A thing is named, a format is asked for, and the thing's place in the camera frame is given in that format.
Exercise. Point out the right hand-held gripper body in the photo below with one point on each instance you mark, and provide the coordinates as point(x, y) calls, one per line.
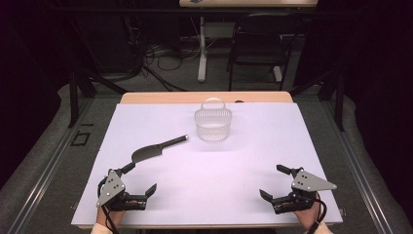
point(308, 183)

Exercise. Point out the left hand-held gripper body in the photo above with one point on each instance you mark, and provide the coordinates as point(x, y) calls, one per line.
point(112, 188)

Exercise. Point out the white plastic basket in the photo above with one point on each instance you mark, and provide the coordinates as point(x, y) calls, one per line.
point(212, 130)

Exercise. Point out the person's left hand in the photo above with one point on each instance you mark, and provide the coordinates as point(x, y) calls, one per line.
point(112, 217)

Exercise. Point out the person's right hand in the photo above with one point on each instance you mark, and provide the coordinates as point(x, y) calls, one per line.
point(307, 217)

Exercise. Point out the white table cover sheet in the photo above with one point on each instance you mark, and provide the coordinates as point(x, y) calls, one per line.
point(211, 182)

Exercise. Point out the dark curtain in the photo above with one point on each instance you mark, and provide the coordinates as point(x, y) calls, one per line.
point(383, 97)
point(22, 81)

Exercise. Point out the white-legged desk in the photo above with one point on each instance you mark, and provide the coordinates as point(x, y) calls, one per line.
point(202, 65)

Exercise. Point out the black folding chair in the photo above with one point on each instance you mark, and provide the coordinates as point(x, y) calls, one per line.
point(256, 45)

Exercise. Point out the grey metal floor rail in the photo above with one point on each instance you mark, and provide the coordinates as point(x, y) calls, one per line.
point(354, 169)
point(48, 169)

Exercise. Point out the black metal frame stand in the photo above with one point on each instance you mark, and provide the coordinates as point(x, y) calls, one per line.
point(74, 97)
point(339, 97)

